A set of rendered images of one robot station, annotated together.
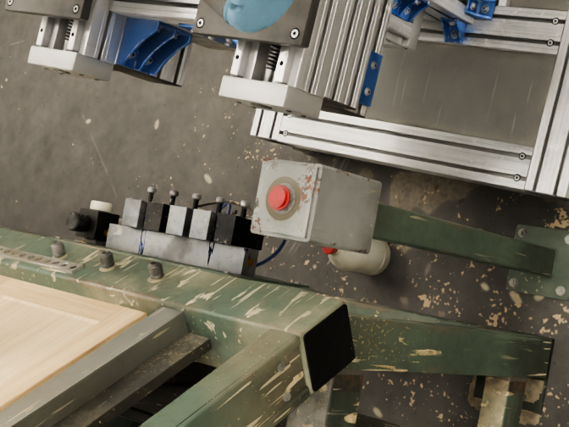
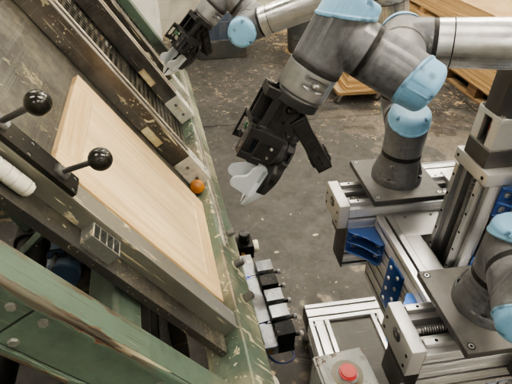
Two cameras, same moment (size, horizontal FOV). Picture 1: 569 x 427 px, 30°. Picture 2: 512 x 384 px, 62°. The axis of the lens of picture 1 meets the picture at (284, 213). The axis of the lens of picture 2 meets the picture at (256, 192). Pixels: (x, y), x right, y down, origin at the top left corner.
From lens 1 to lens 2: 0.73 m
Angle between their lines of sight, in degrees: 16
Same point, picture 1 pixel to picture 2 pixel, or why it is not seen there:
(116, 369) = (191, 302)
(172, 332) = (222, 326)
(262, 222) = (324, 365)
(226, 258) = (266, 335)
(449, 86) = not seen: outside the picture
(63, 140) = (248, 210)
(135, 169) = not seen: hidden behind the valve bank
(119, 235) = (247, 262)
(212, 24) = (432, 283)
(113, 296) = (223, 276)
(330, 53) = (447, 367)
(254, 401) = not seen: outside the picture
